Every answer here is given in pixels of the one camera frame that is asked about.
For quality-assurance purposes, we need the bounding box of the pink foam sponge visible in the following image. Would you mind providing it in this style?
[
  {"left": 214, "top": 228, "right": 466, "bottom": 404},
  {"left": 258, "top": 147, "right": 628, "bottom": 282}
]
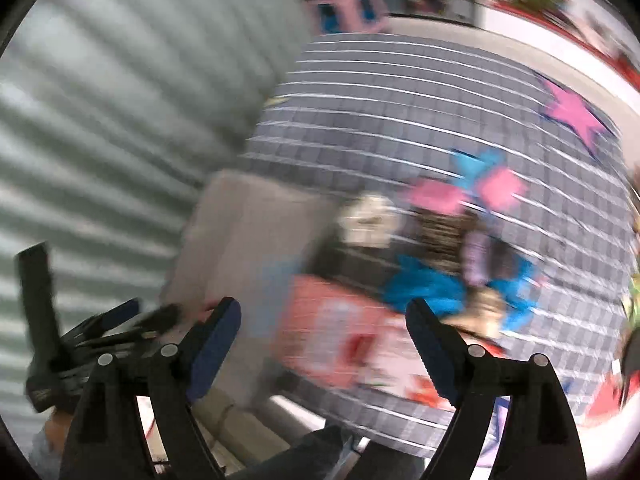
[{"left": 407, "top": 179, "right": 465, "bottom": 216}]

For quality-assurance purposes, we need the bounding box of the clutter pile of toys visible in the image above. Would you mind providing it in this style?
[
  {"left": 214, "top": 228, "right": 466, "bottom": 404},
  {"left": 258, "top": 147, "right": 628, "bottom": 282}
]
[{"left": 584, "top": 169, "right": 640, "bottom": 426}]

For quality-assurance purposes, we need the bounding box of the blue cloth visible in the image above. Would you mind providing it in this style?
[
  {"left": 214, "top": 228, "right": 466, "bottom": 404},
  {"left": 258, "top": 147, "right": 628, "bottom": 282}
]
[
  {"left": 382, "top": 256, "right": 466, "bottom": 318},
  {"left": 488, "top": 256, "right": 537, "bottom": 332}
]

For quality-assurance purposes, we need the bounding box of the leopard print cloth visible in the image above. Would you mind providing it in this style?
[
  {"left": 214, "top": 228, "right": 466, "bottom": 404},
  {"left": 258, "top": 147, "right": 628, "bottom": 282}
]
[{"left": 418, "top": 210, "right": 478, "bottom": 276}]

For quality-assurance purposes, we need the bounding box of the grey storage box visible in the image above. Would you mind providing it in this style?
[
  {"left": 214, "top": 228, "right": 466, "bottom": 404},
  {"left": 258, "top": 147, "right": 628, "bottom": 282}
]
[{"left": 162, "top": 170, "right": 340, "bottom": 406}]

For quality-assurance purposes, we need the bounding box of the beige knit sock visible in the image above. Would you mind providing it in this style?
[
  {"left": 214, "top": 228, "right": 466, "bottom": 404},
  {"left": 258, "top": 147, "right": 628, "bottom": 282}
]
[{"left": 442, "top": 287, "right": 506, "bottom": 339}]

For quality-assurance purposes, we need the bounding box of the white red low shelf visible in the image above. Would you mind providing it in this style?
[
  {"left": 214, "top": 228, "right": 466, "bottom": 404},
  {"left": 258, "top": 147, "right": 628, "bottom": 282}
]
[{"left": 477, "top": 0, "right": 639, "bottom": 110}]

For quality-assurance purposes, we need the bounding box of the white polka dot scrunchie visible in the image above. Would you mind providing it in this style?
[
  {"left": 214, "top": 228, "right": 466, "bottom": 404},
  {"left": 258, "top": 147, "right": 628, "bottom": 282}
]
[{"left": 337, "top": 193, "right": 401, "bottom": 249}]

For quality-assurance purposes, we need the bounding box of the white floral tissue pack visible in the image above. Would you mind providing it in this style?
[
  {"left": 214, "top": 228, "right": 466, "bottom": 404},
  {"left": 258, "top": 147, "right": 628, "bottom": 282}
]
[{"left": 357, "top": 314, "right": 507, "bottom": 411}]

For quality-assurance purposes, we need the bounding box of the grey grid star rug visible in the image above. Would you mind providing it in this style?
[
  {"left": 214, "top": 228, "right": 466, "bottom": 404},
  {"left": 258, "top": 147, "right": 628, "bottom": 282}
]
[{"left": 243, "top": 34, "right": 634, "bottom": 458}]

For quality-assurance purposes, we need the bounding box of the grey-green curtain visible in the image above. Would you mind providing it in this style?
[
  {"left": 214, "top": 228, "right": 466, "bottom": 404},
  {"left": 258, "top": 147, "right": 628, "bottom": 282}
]
[{"left": 1, "top": 0, "right": 309, "bottom": 446}]

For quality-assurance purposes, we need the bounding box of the pink plastic stool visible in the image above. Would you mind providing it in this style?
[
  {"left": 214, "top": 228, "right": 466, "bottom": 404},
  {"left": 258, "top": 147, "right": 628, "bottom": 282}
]
[{"left": 305, "top": 0, "right": 390, "bottom": 35}]

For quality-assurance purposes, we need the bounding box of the red pink cardboard box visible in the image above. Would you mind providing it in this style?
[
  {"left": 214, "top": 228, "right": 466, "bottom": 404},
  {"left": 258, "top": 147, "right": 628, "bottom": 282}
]
[{"left": 271, "top": 274, "right": 392, "bottom": 391}]

